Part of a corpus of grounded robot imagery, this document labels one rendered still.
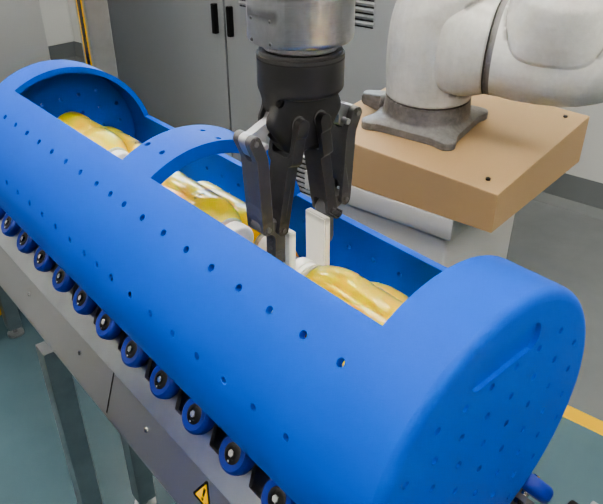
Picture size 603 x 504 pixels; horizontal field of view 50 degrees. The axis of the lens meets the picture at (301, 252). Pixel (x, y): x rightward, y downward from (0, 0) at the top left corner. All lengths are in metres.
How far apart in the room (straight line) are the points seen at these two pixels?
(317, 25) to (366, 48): 1.88
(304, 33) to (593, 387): 2.03
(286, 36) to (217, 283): 0.22
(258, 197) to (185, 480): 0.39
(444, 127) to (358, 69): 1.28
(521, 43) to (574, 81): 0.10
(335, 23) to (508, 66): 0.60
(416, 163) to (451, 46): 0.19
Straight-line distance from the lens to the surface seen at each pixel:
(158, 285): 0.64
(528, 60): 1.09
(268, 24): 0.53
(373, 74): 2.40
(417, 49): 1.13
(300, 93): 0.54
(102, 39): 1.76
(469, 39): 1.11
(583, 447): 2.20
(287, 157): 0.58
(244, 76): 2.84
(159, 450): 0.87
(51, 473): 2.09
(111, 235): 0.73
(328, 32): 0.53
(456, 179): 1.07
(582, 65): 1.09
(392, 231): 1.18
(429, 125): 1.17
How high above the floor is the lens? 1.50
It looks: 31 degrees down
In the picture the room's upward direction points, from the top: straight up
